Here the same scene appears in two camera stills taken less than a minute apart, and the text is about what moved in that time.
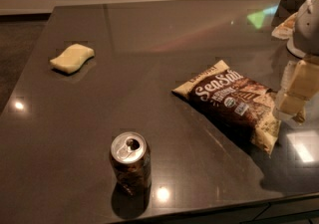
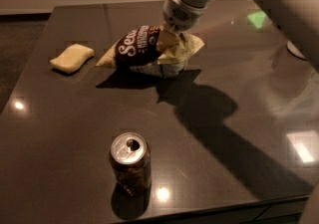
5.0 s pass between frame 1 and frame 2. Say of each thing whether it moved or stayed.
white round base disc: stayed
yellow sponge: stayed
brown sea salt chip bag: moved
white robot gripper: moved
